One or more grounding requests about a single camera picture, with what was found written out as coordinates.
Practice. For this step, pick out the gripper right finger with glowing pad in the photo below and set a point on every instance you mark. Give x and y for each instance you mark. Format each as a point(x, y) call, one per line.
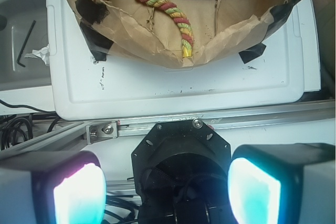
point(283, 183)

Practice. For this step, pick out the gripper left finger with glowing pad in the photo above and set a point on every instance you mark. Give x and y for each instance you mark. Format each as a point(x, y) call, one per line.
point(52, 187)

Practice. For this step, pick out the white plastic bin lid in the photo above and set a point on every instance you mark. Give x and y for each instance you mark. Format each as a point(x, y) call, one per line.
point(119, 87)

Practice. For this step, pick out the crumpled white paper scrap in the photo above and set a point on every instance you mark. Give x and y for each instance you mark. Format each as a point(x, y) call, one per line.
point(43, 54)

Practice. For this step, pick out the black hex key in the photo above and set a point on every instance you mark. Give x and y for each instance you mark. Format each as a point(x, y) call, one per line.
point(24, 44)

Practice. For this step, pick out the brown paper bag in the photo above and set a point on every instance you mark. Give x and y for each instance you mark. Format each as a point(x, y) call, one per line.
point(179, 33)

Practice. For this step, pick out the grey plastic tray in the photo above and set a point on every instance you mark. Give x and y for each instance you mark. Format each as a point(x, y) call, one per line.
point(16, 19)

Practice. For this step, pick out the aluminium extrusion rail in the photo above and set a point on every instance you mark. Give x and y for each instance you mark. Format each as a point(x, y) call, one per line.
point(299, 122)

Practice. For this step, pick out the metal corner bracket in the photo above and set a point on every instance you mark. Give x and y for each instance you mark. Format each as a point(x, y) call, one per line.
point(103, 130)

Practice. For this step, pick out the black octagonal mount plate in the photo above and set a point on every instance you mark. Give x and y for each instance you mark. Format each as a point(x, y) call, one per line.
point(182, 178)

